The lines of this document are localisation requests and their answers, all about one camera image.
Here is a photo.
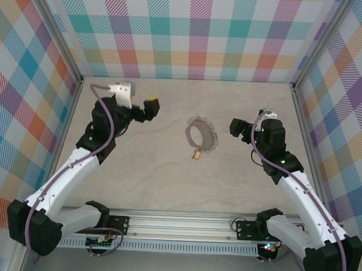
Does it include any metal strap with key rings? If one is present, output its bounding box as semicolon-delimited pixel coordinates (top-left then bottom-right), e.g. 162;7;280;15
183;115;221;156

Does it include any grey metal panel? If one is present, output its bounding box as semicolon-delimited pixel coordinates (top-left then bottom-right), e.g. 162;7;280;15
18;244;345;271

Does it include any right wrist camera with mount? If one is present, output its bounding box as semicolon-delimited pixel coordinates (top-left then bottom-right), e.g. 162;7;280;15
257;107;279;123

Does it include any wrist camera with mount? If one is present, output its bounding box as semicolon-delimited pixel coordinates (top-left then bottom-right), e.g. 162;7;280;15
106;80;138;108
257;107;279;123

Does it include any thin black wire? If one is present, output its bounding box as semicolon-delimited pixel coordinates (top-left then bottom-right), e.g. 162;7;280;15
250;150;264;169

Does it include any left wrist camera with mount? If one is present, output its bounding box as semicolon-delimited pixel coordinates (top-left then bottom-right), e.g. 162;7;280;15
106;80;138;108

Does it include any aluminium side rail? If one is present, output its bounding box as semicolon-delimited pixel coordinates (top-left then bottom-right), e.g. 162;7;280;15
284;83;339;222
41;75;85;198

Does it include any aluminium frame post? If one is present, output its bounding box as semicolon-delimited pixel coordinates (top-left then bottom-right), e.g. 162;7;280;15
291;0;358;96
19;0;89;84

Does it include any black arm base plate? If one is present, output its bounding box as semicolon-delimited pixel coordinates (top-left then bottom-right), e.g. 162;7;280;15
235;218;286;244
102;215;131;236

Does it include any long aluminium base rail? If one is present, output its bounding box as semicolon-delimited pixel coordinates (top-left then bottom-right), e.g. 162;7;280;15
57;204;350;250

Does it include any circuit board with wires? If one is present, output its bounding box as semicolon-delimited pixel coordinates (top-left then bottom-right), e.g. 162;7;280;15
259;242;281;256
85;232;118;250

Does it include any white slotted cable duct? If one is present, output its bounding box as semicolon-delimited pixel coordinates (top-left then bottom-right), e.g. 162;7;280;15
58;233;260;258

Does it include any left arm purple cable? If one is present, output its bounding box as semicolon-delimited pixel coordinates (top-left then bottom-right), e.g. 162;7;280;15
22;81;133;269

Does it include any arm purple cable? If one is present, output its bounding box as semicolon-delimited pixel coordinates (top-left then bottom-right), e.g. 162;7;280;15
22;81;133;269
243;110;355;271

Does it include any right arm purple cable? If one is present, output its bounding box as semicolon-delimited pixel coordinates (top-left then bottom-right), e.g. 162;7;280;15
243;110;355;271

